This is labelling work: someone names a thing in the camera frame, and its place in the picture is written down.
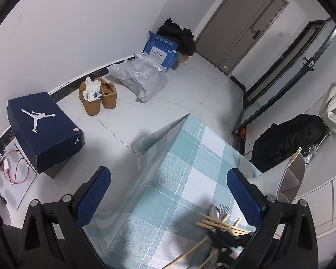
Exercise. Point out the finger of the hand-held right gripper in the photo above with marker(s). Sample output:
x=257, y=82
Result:
x=226, y=241

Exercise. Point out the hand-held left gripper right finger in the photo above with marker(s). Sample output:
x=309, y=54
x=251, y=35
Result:
x=245, y=199

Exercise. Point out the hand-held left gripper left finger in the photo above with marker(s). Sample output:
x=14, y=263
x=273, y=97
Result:
x=93, y=196

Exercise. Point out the wooden chopstick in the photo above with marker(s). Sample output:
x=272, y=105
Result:
x=294, y=157
x=190, y=250
x=224, y=218
x=236, y=222
x=212, y=225
x=210, y=218

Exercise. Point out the metal fork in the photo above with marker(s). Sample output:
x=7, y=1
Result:
x=225, y=210

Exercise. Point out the metal spoon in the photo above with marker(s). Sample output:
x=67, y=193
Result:
x=215, y=211

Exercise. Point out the white utensil holder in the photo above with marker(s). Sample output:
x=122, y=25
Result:
x=288, y=173

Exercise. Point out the orange black tool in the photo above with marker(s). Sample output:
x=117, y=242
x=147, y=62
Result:
x=241, y=138

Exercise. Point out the teal checked tablecloth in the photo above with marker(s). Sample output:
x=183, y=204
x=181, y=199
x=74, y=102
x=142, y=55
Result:
x=179, y=173

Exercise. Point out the black backpack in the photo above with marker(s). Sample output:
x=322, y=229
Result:
x=285, y=137

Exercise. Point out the white mat with grey pads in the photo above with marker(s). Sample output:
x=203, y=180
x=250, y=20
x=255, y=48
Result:
x=16, y=190

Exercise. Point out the navy shoe box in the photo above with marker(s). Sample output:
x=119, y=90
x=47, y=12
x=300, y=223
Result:
x=44, y=134

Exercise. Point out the white cabinet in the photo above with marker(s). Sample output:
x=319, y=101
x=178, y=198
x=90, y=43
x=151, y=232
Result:
x=324, y=190

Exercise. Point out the brown boot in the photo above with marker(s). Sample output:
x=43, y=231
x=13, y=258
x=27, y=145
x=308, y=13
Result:
x=91, y=105
x=109, y=96

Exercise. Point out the white socks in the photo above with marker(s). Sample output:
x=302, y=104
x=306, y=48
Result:
x=92, y=91

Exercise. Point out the grey plastic bag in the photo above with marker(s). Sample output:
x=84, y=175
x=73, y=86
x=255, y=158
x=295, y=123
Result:
x=140, y=75

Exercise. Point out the glass sliding door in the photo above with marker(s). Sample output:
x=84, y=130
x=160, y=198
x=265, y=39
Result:
x=285, y=67

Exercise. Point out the blue cardboard box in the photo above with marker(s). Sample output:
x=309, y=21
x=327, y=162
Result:
x=159, y=51

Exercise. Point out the brown door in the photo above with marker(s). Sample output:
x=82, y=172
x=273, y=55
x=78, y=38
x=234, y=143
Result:
x=240, y=25

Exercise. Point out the black clothes pile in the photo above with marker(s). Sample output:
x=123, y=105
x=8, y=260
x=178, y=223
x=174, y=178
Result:
x=179, y=37

